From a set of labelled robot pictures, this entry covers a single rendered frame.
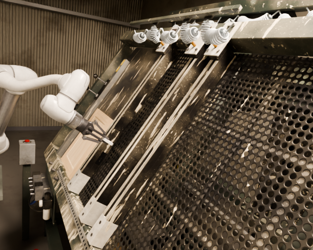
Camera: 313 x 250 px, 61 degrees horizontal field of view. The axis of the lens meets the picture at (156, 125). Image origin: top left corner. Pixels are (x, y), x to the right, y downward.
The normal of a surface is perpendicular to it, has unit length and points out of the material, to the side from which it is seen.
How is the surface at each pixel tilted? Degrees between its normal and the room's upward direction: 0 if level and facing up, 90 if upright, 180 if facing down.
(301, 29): 58
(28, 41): 90
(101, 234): 90
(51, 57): 90
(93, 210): 90
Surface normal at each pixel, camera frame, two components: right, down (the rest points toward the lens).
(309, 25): -0.67, -0.52
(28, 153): 0.47, 0.27
